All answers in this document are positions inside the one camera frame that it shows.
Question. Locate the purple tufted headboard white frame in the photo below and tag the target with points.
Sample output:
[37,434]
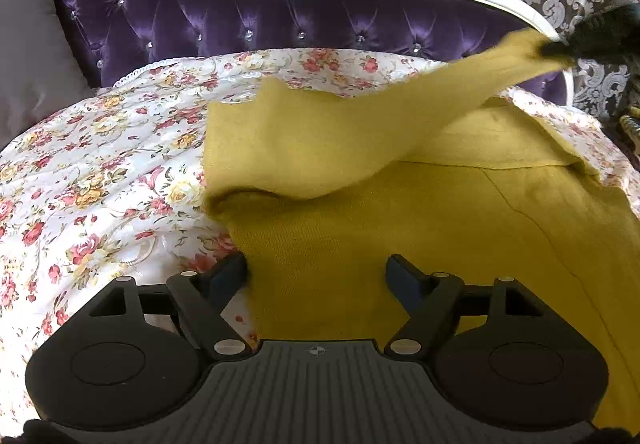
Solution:
[175,9]

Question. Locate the floral bedspread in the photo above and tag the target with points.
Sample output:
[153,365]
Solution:
[100,149]

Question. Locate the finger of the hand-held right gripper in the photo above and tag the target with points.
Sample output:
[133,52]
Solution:
[557,48]

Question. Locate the yellow knit sweater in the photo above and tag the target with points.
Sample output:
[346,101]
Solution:
[375,224]

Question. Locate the grey pillow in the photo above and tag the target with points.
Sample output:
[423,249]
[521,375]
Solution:
[30,49]

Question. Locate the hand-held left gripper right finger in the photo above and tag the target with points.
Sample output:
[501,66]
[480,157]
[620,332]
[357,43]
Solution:
[400,280]

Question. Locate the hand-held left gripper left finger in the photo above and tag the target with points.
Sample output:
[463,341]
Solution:
[227,276]

